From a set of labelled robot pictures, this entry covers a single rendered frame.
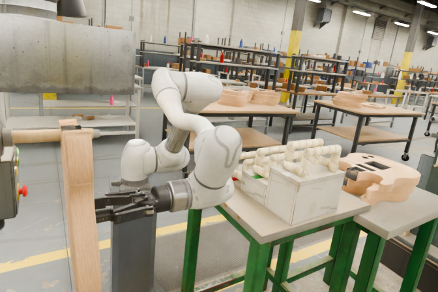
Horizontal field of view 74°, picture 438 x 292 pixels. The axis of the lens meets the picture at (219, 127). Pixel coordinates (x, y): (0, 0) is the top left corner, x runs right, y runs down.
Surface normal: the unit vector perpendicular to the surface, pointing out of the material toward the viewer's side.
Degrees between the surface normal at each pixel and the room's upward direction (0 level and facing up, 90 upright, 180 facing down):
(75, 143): 70
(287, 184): 90
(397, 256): 90
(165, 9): 90
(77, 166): 92
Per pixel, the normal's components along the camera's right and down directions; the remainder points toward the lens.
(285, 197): -0.83, 0.05
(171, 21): 0.50, 0.26
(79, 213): 0.51, 0.00
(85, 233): 0.46, -0.33
